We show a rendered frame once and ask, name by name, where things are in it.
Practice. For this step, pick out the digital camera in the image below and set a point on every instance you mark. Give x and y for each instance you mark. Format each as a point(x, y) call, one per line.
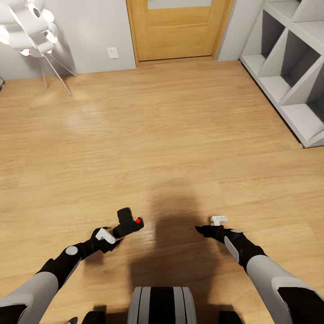
point(126, 224)

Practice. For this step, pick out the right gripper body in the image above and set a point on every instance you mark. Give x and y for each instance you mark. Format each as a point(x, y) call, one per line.
point(211, 231)

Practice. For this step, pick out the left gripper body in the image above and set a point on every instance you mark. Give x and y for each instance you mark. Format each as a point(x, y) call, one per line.
point(97, 244)

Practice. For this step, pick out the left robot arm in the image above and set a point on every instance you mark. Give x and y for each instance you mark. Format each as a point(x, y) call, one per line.
point(27, 304)

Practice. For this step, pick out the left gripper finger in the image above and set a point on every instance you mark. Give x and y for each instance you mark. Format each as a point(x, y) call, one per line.
point(113, 245)

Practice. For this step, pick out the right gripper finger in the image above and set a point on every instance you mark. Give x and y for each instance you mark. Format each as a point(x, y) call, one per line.
point(199, 229)

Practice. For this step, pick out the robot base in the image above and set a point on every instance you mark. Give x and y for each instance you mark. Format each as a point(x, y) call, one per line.
point(225, 317)

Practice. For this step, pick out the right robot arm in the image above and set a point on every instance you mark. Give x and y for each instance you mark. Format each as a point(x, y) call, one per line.
point(288, 299)

